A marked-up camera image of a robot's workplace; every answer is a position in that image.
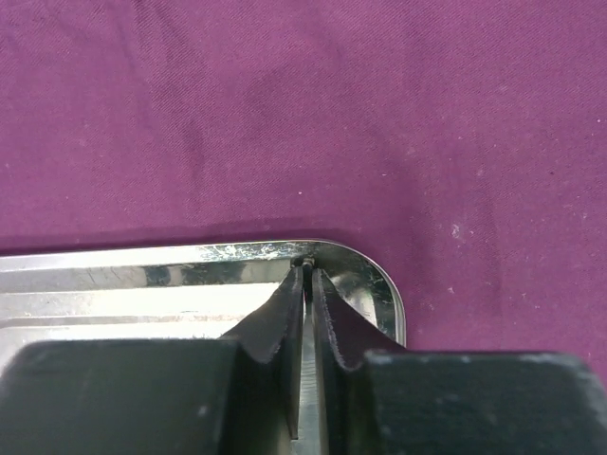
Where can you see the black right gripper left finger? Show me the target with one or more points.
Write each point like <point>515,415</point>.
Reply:
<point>236,394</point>

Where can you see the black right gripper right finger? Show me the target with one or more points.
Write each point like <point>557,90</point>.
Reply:
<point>377,397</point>

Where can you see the ridged steel dressing forceps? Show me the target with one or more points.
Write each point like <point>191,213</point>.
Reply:
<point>312,432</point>

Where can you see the purple cloth wrap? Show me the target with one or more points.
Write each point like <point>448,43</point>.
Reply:
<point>460,144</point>

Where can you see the stainless steel instrument tray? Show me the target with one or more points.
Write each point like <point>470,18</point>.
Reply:
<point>190,291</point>

